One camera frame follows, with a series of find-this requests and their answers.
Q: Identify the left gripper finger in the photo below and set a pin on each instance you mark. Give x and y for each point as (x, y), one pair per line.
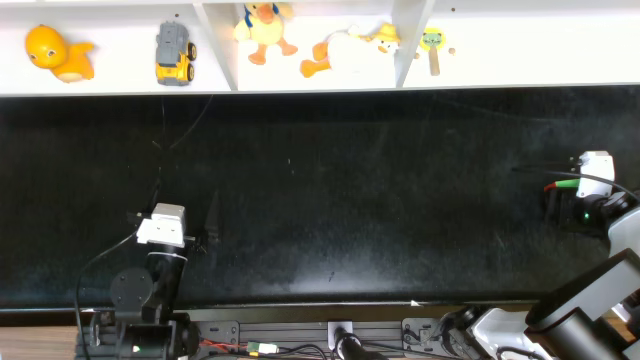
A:
(213, 220)

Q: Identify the grey and yellow toy truck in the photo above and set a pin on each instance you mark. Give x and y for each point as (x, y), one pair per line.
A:
(172, 55)

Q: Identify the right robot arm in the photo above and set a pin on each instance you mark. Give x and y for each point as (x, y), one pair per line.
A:
(580, 310)

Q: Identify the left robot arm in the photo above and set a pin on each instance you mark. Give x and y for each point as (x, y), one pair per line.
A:
(160, 285)

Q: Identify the white plush duck yellow hat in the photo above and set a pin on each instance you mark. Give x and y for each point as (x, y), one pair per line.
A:
(350, 52)

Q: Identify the yellow rubber duck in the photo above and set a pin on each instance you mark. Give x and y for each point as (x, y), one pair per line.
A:
(55, 52)

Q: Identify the green and yellow rattle toy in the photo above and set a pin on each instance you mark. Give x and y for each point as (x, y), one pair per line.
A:
(433, 47)

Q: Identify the white shelf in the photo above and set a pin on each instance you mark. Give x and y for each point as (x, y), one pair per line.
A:
(475, 60)

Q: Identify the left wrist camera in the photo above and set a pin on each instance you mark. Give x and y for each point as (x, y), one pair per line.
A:
(162, 227)

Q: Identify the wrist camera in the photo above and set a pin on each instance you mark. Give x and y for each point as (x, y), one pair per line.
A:
(162, 227)
(596, 172)

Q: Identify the mounting rail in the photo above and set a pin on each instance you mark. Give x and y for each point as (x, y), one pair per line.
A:
(300, 337)

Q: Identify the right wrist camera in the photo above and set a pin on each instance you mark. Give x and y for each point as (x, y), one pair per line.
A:
(596, 172)

